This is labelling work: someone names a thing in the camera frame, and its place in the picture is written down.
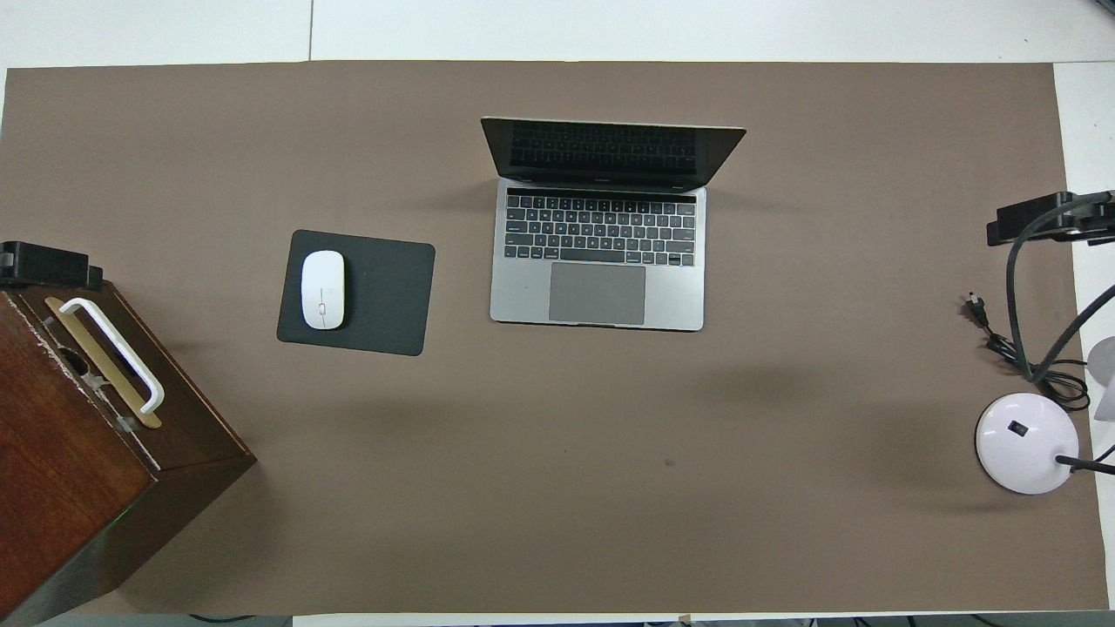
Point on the white desk lamp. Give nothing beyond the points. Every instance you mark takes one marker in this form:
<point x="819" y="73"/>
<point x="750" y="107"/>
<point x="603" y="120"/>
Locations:
<point x="1023" y="440"/>

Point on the silver laptop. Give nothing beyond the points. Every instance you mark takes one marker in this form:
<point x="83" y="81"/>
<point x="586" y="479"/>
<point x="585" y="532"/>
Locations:
<point x="601" y="296"/>

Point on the brown table mat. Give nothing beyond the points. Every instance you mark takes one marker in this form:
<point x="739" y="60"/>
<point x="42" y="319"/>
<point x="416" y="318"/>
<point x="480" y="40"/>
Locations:
<point x="218" y="139"/>

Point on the black mouse pad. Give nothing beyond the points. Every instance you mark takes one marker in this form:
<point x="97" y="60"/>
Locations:
<point x="383" y="296"/>

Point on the dark wooden box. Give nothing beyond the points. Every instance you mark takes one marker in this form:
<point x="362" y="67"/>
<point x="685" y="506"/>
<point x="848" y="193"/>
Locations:
<point x="61" y="470"/>

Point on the white computer mouse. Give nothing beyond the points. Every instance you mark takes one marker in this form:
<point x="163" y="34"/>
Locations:
<point x="322" y="289"/>

